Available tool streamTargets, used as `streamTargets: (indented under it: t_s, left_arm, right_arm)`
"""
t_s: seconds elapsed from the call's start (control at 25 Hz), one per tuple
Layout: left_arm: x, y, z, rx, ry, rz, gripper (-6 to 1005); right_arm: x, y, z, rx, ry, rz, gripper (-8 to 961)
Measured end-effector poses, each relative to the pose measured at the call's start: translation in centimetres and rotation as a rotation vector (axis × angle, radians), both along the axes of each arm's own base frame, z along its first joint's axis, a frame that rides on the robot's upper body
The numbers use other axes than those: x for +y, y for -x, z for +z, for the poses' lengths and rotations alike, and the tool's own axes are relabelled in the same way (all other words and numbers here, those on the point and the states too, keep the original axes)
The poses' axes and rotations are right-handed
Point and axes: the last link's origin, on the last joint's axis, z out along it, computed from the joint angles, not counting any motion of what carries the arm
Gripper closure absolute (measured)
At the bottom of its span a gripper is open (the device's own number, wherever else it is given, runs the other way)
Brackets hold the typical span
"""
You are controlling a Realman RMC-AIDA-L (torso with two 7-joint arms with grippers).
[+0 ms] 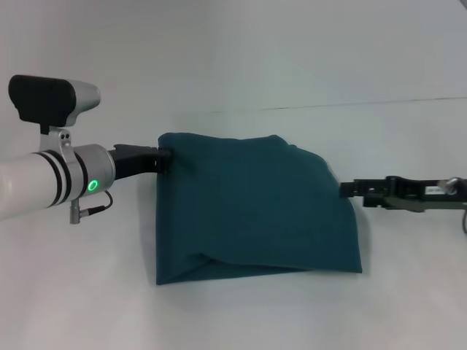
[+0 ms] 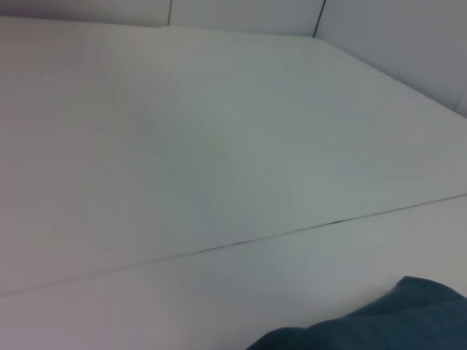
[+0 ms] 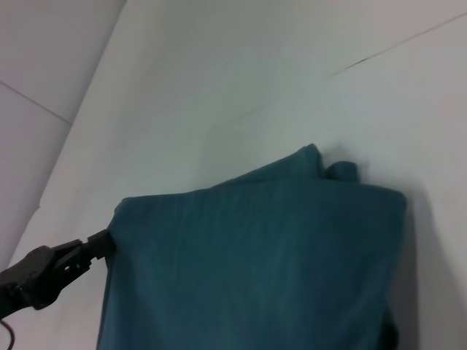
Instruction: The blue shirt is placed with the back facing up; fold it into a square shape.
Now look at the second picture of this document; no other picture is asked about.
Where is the blue shirt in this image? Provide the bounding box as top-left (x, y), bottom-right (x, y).
top-left (246, 276), bottom-right (467, 350)

